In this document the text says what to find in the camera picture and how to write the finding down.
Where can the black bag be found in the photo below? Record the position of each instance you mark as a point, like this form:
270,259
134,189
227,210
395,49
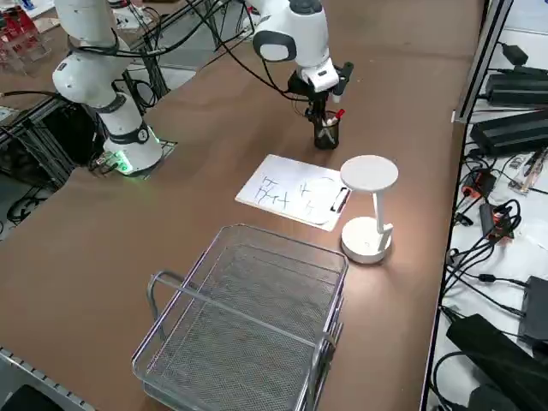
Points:
492,355

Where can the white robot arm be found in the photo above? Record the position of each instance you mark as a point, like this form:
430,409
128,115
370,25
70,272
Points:
128,141

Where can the clear rack with red boxes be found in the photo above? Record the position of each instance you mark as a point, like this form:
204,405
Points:
21,43

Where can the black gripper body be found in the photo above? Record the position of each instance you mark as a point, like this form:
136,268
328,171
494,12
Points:
299,87

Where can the large black power supply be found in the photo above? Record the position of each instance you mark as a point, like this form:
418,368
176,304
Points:
509,132

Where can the aluminium frame post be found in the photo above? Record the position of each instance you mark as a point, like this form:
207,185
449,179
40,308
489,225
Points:
484,55

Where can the black wrist bracket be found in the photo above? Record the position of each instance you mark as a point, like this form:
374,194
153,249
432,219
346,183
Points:
344,73

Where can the small black power adapter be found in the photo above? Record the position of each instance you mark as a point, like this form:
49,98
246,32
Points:
515,53

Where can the black flat box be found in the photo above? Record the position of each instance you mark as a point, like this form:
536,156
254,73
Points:
537,308

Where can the white desk lamp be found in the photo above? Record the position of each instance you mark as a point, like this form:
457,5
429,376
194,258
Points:
368,173

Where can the white A4 paper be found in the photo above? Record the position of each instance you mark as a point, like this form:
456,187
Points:
291,175

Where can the red capped marker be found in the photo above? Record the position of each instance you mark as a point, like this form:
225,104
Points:
340,114

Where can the white clipboard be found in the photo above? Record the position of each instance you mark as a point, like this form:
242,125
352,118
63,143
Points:
329,224

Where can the black metal frame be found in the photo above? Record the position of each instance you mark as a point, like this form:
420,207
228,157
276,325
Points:
43,141

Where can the black metal clipboard clip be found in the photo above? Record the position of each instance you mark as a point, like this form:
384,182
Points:
341,199

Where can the black mesh pen holder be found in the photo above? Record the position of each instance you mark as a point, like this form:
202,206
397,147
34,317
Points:
325,139

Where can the grey slotted rail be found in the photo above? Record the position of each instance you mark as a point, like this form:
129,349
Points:
25,368

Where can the orange black plug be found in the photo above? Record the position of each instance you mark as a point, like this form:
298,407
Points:
479,182
492,222

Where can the silver mesh paper tray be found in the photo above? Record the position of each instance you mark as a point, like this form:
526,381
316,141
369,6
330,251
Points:
240,325

